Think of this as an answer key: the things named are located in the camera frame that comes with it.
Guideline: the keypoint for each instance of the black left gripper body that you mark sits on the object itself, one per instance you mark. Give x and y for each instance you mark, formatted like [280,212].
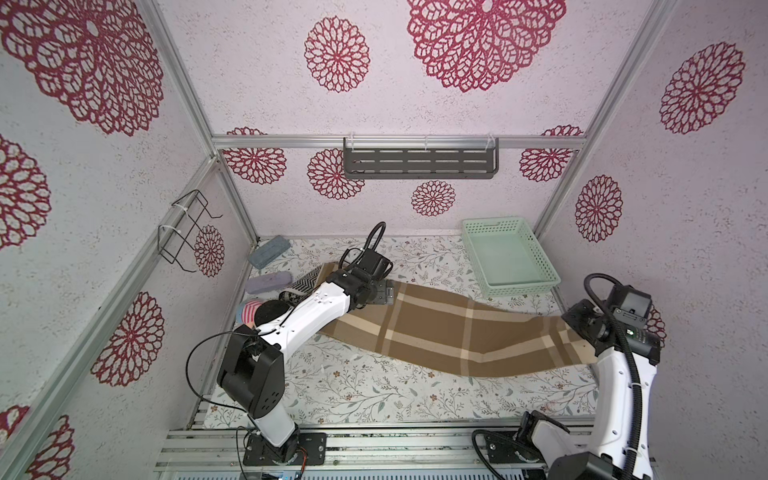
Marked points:
[381,293]

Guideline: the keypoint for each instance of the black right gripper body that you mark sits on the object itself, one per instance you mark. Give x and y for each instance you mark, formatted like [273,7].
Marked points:
[578,318]

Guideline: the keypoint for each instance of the brown checked scarf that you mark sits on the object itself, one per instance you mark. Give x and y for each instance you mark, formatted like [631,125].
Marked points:
[451,333]

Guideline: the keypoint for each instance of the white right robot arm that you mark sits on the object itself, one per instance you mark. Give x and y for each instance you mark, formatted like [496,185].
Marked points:
[617,447]

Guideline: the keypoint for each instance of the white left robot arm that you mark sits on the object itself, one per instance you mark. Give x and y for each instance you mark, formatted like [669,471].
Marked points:
[252,372]

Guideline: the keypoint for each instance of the black white zigzag scarf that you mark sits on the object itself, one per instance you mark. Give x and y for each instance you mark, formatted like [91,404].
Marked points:
[301,288]

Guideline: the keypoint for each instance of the mint green plastic basket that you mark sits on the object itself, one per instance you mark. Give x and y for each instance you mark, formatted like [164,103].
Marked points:
[507,258]

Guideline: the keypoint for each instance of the grey blue eraser block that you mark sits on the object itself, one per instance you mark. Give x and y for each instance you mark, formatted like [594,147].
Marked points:
[265,254]

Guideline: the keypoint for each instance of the lilac pencil case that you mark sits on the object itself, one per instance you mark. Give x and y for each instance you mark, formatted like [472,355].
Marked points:
[268,282]

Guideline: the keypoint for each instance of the pink striped plush doll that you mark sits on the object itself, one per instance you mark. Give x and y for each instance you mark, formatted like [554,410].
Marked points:
[254,313]

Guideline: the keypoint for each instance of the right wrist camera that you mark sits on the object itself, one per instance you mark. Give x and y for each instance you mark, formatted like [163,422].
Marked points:
[629,301]

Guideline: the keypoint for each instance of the grey metal wall shelf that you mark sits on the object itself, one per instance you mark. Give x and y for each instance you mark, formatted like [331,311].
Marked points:
[424,163]

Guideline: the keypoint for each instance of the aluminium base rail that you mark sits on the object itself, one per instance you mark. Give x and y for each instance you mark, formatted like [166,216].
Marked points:
[406,446]

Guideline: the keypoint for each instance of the black wire wall rack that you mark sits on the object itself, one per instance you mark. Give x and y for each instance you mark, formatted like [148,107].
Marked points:
[173,238]

